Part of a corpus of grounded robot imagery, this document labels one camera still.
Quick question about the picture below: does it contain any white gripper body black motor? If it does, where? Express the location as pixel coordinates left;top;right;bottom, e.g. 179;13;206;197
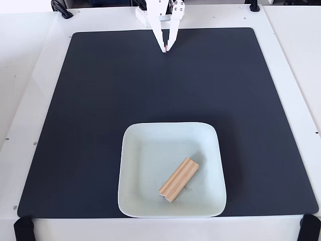
159;0;176;23

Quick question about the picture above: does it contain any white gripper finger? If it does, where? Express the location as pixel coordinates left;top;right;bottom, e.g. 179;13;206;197
166;0;187;53
146;0;168;53

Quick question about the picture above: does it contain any grooved wooden block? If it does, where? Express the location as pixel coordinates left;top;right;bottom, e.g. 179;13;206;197
158;157;201;203

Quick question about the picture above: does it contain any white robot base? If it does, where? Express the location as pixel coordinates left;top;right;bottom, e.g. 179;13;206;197
135;7;151;27

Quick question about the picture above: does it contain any white square plate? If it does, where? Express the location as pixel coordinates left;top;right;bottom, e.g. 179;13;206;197
117;122;227;218

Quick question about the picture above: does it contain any large black table clamp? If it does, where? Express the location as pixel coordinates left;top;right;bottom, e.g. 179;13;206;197
51;0;74;20

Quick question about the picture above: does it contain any black rubber mat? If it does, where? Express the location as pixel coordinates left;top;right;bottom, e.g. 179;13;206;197
17;27;319;218

